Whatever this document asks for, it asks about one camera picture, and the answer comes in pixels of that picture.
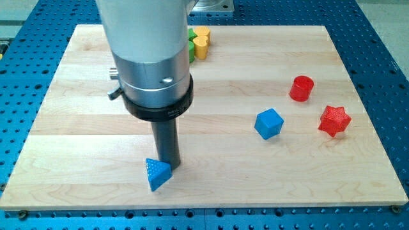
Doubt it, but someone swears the wooden board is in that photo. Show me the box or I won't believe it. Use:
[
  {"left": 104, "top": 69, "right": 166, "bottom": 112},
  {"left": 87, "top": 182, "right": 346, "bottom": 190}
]
[{"left": 1, "top": 25, "right": 408, "bottom": 211}]

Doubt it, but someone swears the yellow heart block front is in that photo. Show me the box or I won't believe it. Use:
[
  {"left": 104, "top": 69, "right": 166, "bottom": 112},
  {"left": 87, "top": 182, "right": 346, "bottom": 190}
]
[{"left": 192, "top": 36, "right": 208, "bottom": 59}]

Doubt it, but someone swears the blue perforated table plate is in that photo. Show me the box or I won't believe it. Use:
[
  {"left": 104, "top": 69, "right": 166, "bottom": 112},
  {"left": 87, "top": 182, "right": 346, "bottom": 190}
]
[{"left": 1, "top": 1, "right": 408, "bottom": 229}]

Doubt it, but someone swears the green block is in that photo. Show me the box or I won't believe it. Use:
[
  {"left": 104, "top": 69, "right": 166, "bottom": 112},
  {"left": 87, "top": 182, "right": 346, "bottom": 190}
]
[
  {"left": 189, "top": 41, "right": 195, "bottom": 63},
  {"left": 188, "top": 28, "right": 197, "bottom": 42}
]

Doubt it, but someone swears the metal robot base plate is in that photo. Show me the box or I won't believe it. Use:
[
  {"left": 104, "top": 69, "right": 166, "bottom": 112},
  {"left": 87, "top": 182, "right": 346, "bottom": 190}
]
[{"left": 191, "top": 0, "right": 235, "bottom": 15}]

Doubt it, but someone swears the red cylinder block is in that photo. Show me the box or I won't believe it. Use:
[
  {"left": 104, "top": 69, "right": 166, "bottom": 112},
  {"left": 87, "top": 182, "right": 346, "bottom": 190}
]
[{"left": 289, "top": 75, "right": 314, "bottom": 102}]

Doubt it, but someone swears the blue triangle block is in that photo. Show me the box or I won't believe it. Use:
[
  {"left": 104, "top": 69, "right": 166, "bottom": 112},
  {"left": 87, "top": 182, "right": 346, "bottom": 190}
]
[{"left": 146, "top": 158, "right": 172, "bottom": 192}]

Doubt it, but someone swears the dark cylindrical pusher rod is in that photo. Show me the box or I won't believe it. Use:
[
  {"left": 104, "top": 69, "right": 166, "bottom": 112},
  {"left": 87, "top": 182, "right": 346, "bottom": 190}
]
[{"left": 151, "top": 119, "right": 181, "bottom": 170}]

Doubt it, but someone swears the yellow heart block rear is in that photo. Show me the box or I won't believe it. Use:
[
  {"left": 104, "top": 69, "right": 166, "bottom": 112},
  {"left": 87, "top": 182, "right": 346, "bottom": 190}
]
[{"left": 193, "top": 26, "right": 211, "bottom": 45}]

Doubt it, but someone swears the red star block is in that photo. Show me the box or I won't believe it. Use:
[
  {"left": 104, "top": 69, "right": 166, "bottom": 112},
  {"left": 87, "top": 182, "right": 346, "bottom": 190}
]
[{"left": 318, "top": 105, "right": 351, "bottom": 137}]

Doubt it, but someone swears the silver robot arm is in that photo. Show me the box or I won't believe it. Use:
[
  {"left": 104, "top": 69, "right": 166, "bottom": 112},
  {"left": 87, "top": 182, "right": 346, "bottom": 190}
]
[{"left": 96, "top": 0, "right": 196, "bottom": 122}]

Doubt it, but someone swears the blue cube block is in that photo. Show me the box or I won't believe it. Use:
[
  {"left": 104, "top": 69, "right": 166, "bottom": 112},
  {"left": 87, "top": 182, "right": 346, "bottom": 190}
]
[{"left": 254, "top": 109, "right": 284, "bottom": 140}]

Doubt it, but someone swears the yellow heart block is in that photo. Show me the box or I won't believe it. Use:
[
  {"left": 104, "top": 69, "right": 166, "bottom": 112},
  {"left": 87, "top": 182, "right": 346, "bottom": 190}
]
[
  {"left": 193, "top": 26, "right": 211, "bottom": 45},
  {"left": 192, "top": 36, "right": 208, "bottom": 59}
]

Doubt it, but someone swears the green block rear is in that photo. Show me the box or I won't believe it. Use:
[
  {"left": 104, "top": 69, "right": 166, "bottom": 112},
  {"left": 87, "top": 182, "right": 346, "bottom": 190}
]
[{"left": 188, "top": 28, "right": 197, "bottom": 42}]

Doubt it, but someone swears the green block front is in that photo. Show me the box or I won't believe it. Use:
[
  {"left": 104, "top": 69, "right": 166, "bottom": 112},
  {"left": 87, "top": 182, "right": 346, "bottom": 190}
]
[{"left": 189, "top": 41, "right": 195, "bottom": 63}]

